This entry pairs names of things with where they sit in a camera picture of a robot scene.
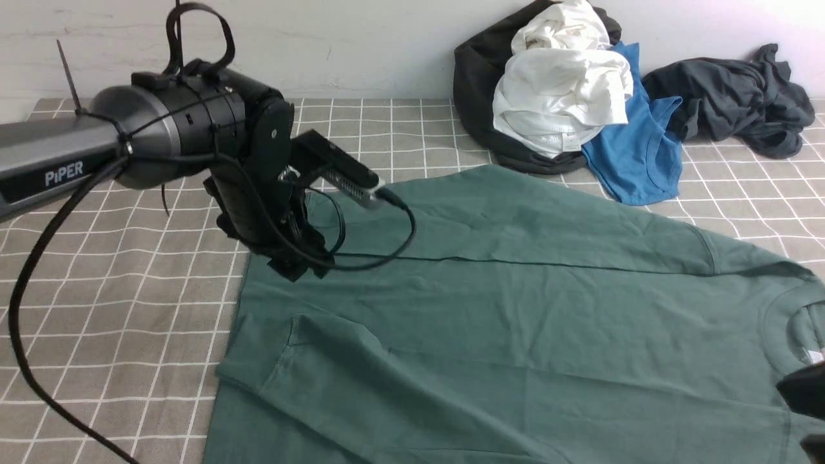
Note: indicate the black garment under pile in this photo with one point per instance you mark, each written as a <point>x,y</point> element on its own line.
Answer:
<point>479,63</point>

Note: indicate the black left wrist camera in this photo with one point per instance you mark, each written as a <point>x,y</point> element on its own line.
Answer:
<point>338,171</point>

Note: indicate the green long-sleeve top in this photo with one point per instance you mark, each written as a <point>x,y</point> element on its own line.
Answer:
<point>526,323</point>

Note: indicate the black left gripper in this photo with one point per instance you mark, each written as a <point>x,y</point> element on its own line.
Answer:
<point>269,218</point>

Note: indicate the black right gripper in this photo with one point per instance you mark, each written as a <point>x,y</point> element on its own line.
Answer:
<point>803,392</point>

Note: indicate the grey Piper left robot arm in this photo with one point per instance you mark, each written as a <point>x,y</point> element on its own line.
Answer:
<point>161,128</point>

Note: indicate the blue tank top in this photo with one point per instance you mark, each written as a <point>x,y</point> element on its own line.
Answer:
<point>638,163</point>

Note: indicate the white crumpled shirt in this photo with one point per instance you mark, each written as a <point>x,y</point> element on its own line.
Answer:
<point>563,83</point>

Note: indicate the dark grey crumpled garment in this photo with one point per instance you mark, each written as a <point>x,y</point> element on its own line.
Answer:
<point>754,101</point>

